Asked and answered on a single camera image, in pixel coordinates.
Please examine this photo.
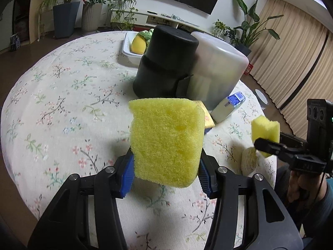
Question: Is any beige curtain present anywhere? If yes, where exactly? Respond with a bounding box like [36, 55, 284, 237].
[247, 0, 333, 141]

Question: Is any white mesh loofah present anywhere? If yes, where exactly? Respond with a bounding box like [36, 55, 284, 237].
[241, 147, 258, 175]

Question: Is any translucent plastic container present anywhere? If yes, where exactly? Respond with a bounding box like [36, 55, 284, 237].
[186, 31, 250, 110]

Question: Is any floral tablecloth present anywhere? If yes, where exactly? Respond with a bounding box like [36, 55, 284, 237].
[0, 30, 276, 250]

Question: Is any yellow grooved sponge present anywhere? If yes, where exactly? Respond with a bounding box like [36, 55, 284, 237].
[251, 116, 281, 159]

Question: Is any black cylindrical container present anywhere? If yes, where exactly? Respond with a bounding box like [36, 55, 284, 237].
[133, 25, 199, 99]

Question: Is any trailing plant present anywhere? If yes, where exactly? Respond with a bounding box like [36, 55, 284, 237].
[107, 0, 138, 30]

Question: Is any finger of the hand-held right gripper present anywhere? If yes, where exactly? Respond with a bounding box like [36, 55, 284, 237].
[280, 132, 309, 151]
[253, 138, 297, 162]

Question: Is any large-leaf plant in blue pot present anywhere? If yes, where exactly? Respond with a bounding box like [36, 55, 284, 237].
[233, 0, 284, 55]

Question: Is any plant in grey ribbed pot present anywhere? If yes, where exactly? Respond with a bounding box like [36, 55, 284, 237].
[82, 0, 106, 35]

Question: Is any blue and white tissue box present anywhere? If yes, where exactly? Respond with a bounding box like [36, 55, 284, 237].
[210, 92, 246, 123]

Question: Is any yellow printed packet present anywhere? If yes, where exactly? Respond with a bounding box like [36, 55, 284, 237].
[195, 100, 216, 130]

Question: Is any person's right hand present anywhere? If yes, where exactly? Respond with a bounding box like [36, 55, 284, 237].
[285, 171, 316, 204]

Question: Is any plant in white pot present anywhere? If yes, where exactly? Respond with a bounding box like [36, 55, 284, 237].
[212, 19, 237, 43]

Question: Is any dark shelf unit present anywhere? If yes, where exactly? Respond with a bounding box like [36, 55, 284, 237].
[12, 0, 34, 42]

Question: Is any grassy potted plant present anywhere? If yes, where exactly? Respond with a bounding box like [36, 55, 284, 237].
[38, 0, 61, 34]

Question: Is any tall plant in blue pot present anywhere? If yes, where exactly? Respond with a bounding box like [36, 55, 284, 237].
[53, 0, 90, 39]

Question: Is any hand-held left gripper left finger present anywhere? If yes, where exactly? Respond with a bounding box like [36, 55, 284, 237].
[27, 148, 136, 250]

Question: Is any white television cabinet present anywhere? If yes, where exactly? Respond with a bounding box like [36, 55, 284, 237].
[111, 8, 216, 34]

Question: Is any person's right forearm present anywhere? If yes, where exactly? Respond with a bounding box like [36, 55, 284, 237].
[299, 177, 333, 240]

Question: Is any large yellow sponge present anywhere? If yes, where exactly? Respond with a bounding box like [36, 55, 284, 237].
[128, 97, 205, 188]

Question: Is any white plastic tray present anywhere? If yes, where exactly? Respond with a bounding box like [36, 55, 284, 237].
[122, 31, 146, 65]

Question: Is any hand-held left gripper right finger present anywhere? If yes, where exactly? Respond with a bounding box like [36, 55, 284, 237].
[198, 150, 303, 250]

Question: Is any green cloth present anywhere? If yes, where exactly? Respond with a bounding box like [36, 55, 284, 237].
[138, 29, 154, 42]

